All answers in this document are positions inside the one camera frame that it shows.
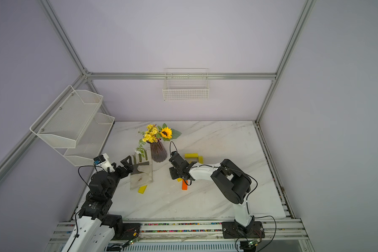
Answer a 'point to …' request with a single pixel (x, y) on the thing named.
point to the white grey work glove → (139, 179)
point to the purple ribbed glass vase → (159, 153)
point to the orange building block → (184, 186)
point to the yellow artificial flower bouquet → (154, 134)
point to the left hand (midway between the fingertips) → (124, 162)
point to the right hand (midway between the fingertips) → (175, 173)
